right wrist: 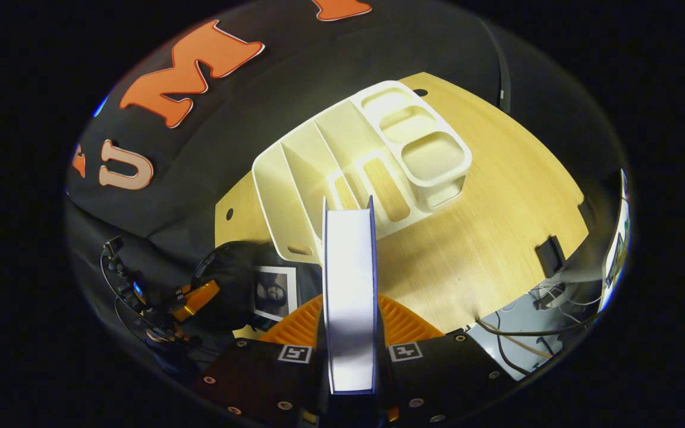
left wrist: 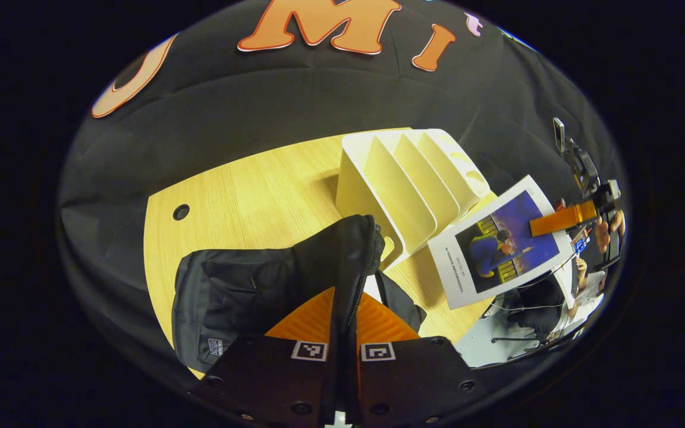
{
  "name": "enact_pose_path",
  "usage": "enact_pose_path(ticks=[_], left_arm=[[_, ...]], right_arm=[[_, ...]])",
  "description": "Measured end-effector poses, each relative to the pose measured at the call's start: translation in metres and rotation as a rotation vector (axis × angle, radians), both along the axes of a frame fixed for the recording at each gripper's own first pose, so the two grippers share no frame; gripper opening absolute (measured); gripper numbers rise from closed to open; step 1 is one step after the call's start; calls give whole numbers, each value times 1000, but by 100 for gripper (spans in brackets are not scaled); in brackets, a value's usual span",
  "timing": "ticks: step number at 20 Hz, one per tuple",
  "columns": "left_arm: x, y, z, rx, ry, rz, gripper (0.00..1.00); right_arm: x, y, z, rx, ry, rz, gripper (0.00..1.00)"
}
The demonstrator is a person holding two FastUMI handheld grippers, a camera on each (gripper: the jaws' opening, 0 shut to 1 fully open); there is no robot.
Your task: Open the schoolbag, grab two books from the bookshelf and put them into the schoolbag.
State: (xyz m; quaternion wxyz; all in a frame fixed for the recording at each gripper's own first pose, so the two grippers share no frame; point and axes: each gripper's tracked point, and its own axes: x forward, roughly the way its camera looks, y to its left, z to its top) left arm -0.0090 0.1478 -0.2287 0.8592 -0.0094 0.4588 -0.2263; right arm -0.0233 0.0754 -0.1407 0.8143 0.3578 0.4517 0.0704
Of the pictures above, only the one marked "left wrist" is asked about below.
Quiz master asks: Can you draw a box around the white bookshelf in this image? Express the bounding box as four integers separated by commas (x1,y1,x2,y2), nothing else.
335,128,492,271

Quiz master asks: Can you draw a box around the blue cover book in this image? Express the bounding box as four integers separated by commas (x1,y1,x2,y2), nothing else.
428,174,575,310

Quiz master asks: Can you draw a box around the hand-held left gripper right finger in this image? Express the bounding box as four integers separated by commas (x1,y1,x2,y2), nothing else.
354,290,486,426

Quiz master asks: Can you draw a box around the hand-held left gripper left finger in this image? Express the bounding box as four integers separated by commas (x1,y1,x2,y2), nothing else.
191,287,337,426

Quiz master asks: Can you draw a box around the black schoolbag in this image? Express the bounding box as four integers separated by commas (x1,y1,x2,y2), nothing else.
171,214,428,374

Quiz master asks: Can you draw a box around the black office chair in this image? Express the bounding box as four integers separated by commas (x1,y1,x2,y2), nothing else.
491,276,569,347

